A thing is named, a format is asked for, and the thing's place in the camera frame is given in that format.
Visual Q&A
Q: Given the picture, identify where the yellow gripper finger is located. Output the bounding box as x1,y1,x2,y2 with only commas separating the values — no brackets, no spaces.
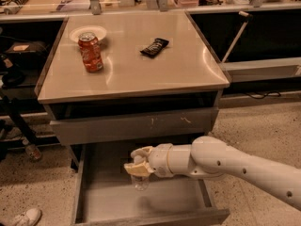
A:
131,146,153,158
124,162,153,177

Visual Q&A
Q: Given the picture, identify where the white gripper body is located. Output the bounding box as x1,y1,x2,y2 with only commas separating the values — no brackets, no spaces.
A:
149,143,193,178

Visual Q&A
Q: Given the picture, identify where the clear plastic water bottle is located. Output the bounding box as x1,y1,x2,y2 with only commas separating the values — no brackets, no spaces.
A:
131,155,150,191

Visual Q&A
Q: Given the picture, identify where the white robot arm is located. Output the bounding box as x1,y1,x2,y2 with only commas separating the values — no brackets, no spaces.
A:
124,136,301,210

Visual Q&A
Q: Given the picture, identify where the open grey middle drawer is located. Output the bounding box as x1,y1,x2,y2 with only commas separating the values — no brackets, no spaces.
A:
71,140,230,226

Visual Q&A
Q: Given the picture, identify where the grey drawer cabinet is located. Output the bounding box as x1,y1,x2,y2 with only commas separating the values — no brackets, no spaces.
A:
36,10,230,165

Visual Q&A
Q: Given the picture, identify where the closed grey top drawer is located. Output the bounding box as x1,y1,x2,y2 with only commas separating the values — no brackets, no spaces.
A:
50,107,218,145

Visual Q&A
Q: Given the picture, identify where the bottle on floor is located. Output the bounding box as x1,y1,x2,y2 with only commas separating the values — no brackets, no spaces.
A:
23,139,42,161

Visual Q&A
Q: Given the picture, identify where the orange soda can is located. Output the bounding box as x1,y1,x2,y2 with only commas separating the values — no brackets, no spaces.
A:
78,33,103,73

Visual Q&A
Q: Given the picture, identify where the black snack bar wrapper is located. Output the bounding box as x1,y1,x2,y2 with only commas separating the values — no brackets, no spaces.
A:
140,38,169,58

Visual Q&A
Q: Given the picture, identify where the white sneaker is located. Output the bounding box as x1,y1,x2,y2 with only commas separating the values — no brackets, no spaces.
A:
8,208,42,226

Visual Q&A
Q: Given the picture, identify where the white paper plate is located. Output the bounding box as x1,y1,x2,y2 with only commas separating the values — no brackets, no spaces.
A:
69,25,107,42

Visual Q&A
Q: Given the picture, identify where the black tripod leg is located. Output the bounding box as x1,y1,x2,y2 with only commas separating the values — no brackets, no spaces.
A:
0,91,38,144

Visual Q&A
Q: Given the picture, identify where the black bag on shelf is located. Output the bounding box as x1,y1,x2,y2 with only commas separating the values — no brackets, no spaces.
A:
5,41,48,70

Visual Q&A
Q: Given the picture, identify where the white pole with black tip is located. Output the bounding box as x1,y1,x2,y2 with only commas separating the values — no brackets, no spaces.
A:
222,11,252,63

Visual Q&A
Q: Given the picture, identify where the black floor cable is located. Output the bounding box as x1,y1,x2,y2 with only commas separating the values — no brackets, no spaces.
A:
244,91,282,100

